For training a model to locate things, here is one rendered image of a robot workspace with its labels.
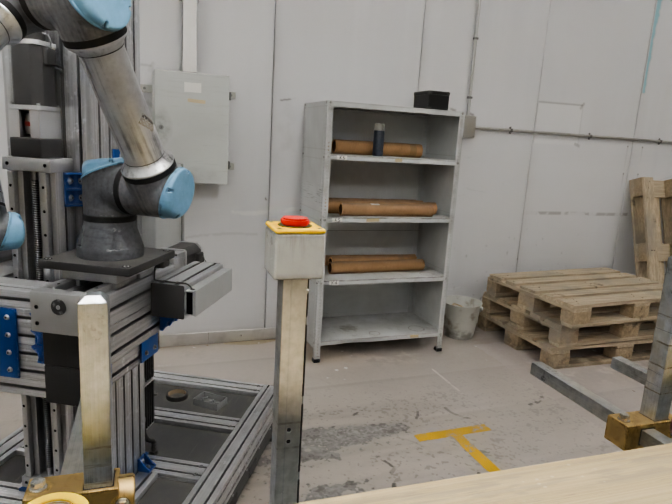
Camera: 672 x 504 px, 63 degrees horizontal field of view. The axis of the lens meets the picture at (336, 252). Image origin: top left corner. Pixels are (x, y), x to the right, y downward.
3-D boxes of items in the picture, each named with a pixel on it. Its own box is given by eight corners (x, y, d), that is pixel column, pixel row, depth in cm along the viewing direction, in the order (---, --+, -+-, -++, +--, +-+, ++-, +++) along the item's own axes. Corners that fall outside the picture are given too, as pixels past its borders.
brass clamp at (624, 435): (601, 436, 108) (605, 412, 107) (653, 428, 113) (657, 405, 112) (626, 453, 103) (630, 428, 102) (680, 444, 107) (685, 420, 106)
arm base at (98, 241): (100, 245, 140) (99, 207, 138) (155, 251, 138) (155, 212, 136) (61, 257, 125) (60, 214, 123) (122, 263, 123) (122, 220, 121)
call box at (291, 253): (263, 273, 80) (265, 220, 78) (309, 272, 82) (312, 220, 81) (273, 286, 73) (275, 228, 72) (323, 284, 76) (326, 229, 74)
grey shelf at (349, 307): (293, 337, 374) (303, 103, 343) (410, 328, 406) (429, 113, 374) (313, 363, 333) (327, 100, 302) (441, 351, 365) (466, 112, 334)
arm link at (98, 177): (107, 208, 137) (105, 153, 134) (152, 213, 133) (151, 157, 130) (70, 213, 126) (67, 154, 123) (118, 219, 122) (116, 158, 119)
